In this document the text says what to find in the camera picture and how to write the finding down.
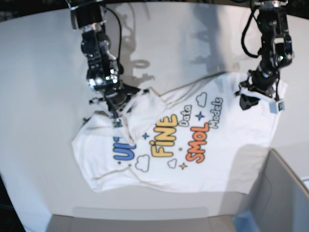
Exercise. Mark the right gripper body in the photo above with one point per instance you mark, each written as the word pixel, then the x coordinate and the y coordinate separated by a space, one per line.
pixel 116 97

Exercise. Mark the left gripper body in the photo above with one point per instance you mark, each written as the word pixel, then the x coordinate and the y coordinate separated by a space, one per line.
pixel 259 84

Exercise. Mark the white t-shirt with print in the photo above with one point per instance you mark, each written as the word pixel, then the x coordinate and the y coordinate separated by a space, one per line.
pixel 193 139

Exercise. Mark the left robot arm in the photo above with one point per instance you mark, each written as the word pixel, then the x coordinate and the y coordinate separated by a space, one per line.
pixel 276 52

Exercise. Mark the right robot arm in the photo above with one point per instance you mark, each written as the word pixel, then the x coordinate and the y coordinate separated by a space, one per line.
pixel 104 68

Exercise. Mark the grey cardboard box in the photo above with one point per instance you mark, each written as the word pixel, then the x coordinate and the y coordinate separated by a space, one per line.
pixel 278 201

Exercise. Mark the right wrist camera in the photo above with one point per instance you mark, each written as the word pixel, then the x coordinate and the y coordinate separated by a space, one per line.
pixel 117 122

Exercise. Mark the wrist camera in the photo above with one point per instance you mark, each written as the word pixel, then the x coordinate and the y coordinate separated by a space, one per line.
pixel 117 122
pixel 277 106

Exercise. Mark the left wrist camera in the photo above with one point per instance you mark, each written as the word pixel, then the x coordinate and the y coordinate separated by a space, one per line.
pixel 277 106

